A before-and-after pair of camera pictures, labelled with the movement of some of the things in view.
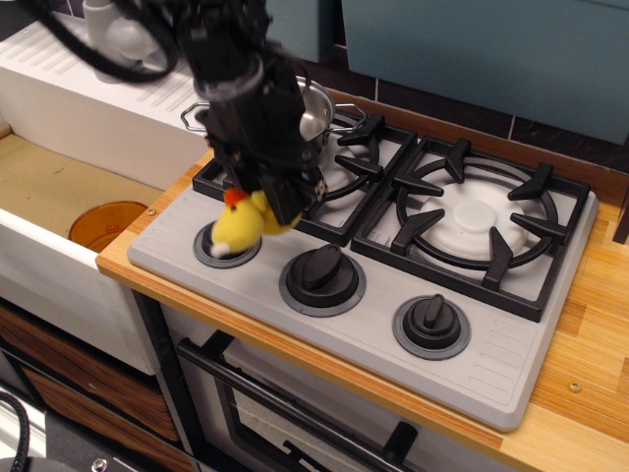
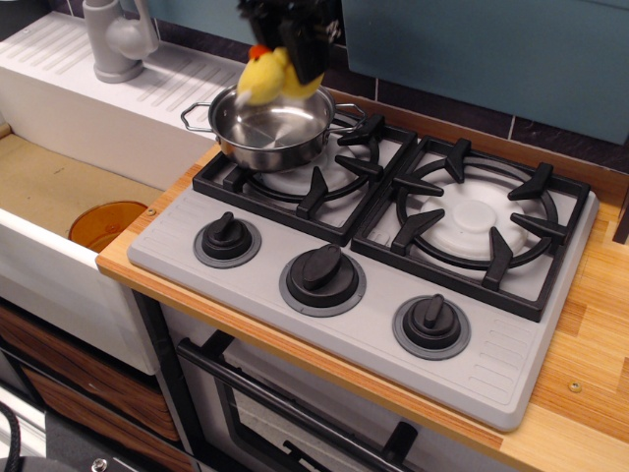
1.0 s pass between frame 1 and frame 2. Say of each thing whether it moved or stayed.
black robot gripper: moved
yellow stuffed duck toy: moved
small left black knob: stayed
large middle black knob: stayed
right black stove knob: stayed
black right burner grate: stayed
